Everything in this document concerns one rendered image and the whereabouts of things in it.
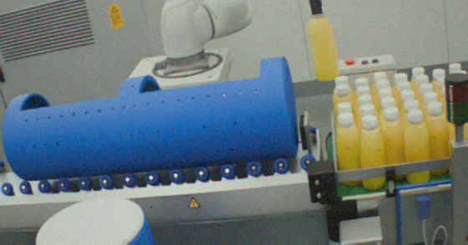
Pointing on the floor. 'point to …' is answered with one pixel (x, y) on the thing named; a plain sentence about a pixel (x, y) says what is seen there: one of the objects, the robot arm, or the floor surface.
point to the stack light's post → (459, 193)
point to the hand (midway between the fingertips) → (315, 0)
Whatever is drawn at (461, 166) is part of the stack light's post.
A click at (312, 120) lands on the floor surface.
